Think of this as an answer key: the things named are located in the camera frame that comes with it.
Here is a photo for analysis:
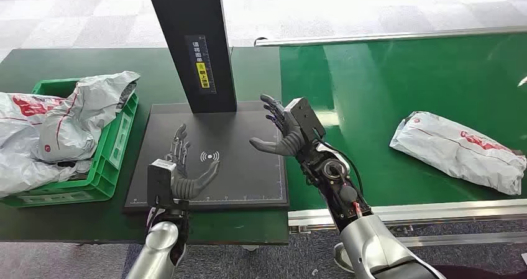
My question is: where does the green conveyor belt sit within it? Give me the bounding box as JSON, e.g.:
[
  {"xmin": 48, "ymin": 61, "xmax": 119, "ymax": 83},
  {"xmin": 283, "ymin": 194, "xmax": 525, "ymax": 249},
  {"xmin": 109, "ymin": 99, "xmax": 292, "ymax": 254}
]
[{"xmin": 280, "ymin": 32, "xmax": 527, "ymax": 212}]

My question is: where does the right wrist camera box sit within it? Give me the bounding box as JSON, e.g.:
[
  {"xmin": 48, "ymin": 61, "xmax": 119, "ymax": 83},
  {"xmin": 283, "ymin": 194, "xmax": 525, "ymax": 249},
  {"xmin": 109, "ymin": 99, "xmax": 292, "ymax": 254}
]
[{"xmin": 284, "ymin": 97, "xmax": 327, "ymax": 143}]

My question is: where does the black scanner base plate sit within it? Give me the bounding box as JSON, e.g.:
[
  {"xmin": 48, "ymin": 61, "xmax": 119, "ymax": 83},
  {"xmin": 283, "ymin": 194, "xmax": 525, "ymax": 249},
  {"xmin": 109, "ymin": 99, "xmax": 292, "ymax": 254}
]
[{"xmin": 123, "ymin": 101, "xmax": 290, "ymax": 214}]

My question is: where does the green plastic crate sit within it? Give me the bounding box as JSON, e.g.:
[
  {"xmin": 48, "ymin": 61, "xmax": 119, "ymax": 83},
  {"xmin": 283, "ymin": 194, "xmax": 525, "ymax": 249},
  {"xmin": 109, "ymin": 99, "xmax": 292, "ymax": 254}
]
[{"xmin": 0, "ymin": 78, "xmax": 140, "ymax": 208}]

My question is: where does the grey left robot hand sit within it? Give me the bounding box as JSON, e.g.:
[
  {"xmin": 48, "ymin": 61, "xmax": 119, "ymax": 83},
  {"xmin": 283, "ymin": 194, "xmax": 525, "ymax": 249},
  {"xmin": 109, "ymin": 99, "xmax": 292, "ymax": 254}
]
[{"xmin": 164, "ymin": 123, "xmax": 221, "ymax": 201}]

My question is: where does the black scanner column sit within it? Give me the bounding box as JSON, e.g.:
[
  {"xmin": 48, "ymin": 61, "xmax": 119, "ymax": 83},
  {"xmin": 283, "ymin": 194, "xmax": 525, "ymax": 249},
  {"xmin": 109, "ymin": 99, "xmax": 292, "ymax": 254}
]
[{"xmin": 144, "ymin": 0, "xmax": 238, "ymax": 114}]

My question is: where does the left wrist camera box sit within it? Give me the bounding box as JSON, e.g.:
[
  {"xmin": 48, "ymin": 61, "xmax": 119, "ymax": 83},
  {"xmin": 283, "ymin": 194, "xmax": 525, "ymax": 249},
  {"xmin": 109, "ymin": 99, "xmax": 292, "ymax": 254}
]
[{"xmin": 147, "ymin": 158, "xmax": 178, "ymax": 208}]

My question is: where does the yellow and black column label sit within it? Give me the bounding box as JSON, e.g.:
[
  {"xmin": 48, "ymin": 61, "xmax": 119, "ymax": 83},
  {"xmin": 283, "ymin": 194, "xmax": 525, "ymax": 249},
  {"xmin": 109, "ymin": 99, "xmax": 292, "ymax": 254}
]
[{"xmin": 184, "ymin": 34, "xmax": 217, "ymax": 94}]

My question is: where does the grey mailer package red print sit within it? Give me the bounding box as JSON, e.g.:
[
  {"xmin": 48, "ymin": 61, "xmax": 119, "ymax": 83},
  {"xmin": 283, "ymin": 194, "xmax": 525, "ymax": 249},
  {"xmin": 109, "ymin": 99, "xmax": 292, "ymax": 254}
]
[{"xmin": 389, "ymin": 111, "xmax": 527, "ymax": 196}]

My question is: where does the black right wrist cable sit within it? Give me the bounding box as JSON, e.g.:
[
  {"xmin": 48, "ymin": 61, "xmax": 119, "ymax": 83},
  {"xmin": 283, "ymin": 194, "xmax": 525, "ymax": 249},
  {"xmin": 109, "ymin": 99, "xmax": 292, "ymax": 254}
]
[{"xmin": 313, "ymin": 137, "xmax": 365, "ymax": 196}]

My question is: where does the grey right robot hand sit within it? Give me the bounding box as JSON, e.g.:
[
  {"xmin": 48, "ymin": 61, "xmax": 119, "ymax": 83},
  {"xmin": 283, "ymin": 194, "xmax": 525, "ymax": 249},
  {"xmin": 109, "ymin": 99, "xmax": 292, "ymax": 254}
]
[{"xmin": 249, "ymin": 94, "xmax": 308, "ymax": 158}]

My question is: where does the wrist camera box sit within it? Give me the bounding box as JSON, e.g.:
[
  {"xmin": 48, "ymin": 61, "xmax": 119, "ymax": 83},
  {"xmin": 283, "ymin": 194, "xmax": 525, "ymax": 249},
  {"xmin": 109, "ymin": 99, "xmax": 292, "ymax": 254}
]
[
  {"xmin": 147, "ymin": 158, "xmax": 178, "ymax": 208},
  {"xmin": 284, "ymin": 97, "xmax": 327, "ymax": 143}
]

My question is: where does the aluminium conveyor crossbar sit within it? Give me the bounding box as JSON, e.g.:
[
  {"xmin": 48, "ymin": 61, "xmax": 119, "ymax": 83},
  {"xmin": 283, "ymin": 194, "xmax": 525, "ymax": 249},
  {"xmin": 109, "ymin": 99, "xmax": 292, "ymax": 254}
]
[{"xmin": 395, "ymin": 231, "xmax": 527, "ymax": 248}]

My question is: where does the large grey mailer package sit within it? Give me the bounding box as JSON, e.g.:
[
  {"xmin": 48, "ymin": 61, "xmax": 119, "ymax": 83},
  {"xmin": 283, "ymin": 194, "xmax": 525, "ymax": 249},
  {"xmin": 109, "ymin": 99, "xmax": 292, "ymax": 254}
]
[{"xmin": 0, "ymin": 91, "xmax": 93, "ymax": 199}]

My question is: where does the person's grey sneaker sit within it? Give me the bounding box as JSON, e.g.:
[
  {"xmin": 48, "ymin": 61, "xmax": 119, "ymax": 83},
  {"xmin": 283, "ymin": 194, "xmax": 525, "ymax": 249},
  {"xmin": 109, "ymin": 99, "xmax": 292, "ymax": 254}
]
[{"xmin": 333, "ymin": 242, "xmax": 359, "ymax": 274}]

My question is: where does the wide aluminium conveyor side rail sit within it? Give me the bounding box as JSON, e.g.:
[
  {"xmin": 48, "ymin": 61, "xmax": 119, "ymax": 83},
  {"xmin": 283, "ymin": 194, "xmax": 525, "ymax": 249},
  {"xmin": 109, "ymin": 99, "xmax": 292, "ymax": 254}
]
[{"xmin": 288, "ymin": 199, "xmax": 527, "ymax": 229}]

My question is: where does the thin aluminium conveyor side rail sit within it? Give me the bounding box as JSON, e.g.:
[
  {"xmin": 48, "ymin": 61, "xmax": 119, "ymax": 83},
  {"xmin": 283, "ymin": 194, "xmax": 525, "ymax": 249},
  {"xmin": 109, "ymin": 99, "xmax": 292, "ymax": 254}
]
[{"xmin": 254, "ymin": 25, "xmax": 527, "ymax": 47}]

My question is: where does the crumpled grey mailer package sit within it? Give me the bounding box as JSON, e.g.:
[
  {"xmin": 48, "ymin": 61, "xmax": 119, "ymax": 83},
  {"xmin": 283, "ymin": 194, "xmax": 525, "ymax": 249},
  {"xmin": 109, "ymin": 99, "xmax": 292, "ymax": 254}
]
[{"xmin": 35, "ymin": 71, "xmax": 141, "ymax": 163}]

